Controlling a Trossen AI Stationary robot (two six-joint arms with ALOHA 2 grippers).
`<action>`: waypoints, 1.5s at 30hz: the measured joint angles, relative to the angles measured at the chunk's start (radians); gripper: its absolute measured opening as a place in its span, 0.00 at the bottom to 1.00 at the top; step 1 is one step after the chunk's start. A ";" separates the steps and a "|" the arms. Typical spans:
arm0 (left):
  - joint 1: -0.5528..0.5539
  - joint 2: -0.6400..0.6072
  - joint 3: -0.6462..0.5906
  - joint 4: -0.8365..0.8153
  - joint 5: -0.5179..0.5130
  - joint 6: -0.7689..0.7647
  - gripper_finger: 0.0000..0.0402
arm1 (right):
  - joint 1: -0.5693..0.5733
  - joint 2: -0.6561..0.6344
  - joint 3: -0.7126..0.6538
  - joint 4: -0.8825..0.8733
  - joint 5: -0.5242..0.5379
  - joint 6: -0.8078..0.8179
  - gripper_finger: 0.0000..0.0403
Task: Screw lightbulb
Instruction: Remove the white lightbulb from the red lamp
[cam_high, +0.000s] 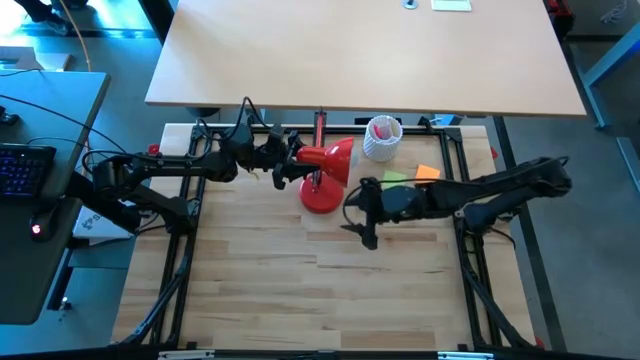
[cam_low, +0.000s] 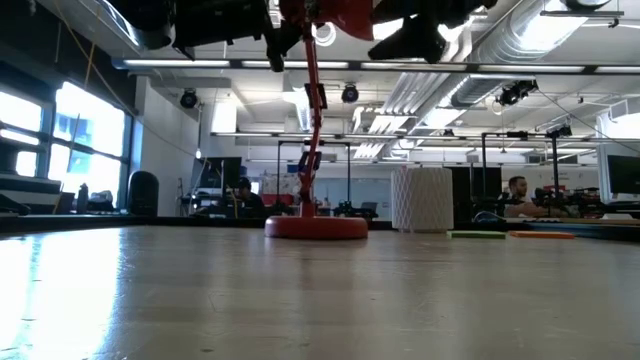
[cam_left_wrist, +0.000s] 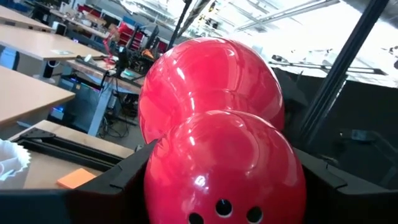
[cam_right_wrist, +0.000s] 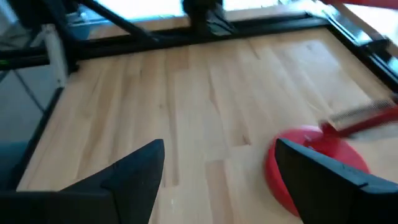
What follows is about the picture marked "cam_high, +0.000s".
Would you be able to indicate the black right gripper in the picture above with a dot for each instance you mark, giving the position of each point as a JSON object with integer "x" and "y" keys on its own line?
{"x": 382, "y": 210}

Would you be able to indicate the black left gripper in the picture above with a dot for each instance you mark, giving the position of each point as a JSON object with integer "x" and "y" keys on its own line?
{"x": 272, "y": 152}

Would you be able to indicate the red desk lamp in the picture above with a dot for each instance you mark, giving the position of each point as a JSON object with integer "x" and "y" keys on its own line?
{"x": 332, "y": 160}

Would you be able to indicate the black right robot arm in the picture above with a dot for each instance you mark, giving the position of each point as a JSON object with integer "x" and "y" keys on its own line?
{"x": 500, "y": 192}

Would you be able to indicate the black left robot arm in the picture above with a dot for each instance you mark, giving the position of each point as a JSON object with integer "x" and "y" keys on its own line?
{"x": 165, "y": 162}

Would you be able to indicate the green sticky note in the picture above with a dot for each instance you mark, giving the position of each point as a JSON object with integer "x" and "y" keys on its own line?
{"x": 392, "y": 176}

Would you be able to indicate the white textured cup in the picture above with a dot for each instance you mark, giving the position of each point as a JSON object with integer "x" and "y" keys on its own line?
{"x": 382, "y": 150}

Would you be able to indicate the orange sticky note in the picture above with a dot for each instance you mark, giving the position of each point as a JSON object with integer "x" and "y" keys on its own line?
{"x": 427, "y": 172}

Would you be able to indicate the pink marker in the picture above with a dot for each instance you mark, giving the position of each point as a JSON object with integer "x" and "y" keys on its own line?
{"x": 382, "y": 132}

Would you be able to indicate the black round base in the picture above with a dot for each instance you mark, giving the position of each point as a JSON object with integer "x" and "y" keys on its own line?
{"x": 202, "y": 112}

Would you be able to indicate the light wood desk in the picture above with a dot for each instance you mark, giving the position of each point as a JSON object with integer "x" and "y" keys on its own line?
{"x": 365, "y": 55}

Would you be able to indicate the red clamp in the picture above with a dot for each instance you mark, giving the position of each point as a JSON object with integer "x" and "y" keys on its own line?
{"x": 154, "y": 149}
{"x": 494, "y": 152}

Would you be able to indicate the grey desk grommet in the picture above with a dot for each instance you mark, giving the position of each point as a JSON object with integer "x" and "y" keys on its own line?
{"x": 410, "y": 4}

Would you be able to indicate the black desk leg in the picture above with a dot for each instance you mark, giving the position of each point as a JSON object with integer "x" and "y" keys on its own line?
{"x": 157, "y": 20}

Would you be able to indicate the white card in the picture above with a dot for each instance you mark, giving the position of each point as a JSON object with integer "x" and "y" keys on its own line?
{"x": 451, "y": 4}

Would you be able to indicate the white printed box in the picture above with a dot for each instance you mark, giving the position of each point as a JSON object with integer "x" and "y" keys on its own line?
{"x": 92, "y": 225}

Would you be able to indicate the grey side desk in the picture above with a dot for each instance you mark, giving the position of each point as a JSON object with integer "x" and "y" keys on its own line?
{"x": 50, "y": 100}

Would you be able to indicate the black computer mouse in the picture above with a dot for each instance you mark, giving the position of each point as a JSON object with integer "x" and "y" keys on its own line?
{"x": 41, "y": 227}

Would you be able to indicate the black keyboard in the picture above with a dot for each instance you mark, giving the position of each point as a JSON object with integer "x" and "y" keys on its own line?
{"x": 25, "y": 170}

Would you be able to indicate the small white caster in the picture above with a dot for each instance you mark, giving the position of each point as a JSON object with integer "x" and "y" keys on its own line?
{"x": 65, "y": 303}

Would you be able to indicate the black red toolbox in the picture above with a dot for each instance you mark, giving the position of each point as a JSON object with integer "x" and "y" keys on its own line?
{"x": 557, "y": 15}

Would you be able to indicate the small black device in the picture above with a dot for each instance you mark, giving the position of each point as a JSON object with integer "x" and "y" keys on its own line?
{"x": 7, "y": 117}

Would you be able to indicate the grey metal stand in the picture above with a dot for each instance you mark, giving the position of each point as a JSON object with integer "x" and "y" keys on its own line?
{"x": 612, "y": 56}

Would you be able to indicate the person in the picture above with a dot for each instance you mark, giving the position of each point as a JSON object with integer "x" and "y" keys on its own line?
{"x": 37, "y": 10}

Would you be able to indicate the black aluminium table frame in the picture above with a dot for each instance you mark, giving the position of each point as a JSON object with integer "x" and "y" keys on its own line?
{"x": 345, "y": 130}

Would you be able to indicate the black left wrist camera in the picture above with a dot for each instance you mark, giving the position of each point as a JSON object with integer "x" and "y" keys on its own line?
{"x": 239, "y": 142}

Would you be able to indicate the silver bracket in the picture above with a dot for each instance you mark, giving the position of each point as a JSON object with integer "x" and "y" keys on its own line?
{"x": 187, "y": 355}
{"x": 465, "y": 356}

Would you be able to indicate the black floor rail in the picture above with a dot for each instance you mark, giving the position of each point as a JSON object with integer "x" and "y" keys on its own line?
{"x": 548, "y": 295}

